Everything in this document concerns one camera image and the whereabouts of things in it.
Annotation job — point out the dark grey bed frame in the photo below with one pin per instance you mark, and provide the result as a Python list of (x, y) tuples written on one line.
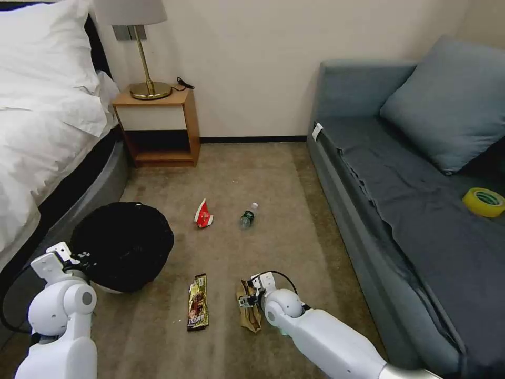
[(98, 185)]

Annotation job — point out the gold brown wrapper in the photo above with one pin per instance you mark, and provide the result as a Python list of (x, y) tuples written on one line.
[(249, 319)]

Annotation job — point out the clear plastic bottle green label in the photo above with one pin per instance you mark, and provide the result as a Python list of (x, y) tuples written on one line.
[(247, 218)]

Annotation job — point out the white pillow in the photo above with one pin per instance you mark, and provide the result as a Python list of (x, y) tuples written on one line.
[(43, 55)]

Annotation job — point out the white duvet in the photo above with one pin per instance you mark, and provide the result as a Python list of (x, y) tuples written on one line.
[(43, 158)]

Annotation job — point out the white sofa tag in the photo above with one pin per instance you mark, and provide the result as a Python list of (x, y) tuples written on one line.
[(317, 131)]

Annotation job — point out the blue grey sofa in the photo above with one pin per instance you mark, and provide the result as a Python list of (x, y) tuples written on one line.
[(414, 244)]

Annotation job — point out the brass table lamp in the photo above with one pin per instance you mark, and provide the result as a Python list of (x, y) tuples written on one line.
[(150, 90)]

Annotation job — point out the yellow tape roll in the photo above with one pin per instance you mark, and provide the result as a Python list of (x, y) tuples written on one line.
[(482, 205)]

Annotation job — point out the trash bin with black bag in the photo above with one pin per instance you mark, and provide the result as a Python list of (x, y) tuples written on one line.
[(126, 244)]

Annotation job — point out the black headboard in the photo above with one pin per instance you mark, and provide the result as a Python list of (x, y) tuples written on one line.
[(98, 47)]

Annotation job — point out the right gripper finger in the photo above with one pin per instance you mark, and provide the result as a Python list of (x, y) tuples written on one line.
[(244, 303), (247, 292)]

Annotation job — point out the grey wall switch panel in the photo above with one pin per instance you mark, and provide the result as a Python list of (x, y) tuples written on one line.
[(124, 32)]

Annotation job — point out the red snack wrapper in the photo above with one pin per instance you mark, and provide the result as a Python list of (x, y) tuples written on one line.
[(203, 216)]

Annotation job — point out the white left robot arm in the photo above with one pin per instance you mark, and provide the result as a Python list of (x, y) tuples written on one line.
[(59, 316)]

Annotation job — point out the blue grey cushion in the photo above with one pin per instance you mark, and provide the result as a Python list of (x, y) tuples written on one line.
[(442, 106)]

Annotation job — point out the long brown candy wrapper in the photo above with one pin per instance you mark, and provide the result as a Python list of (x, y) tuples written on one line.
[(198, 304)]

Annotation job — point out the wooden nightstand white drawer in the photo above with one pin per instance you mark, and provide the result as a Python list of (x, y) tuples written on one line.
[(158, 118)]

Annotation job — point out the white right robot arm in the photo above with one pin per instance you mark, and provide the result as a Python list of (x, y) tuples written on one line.
[(323, 331)]

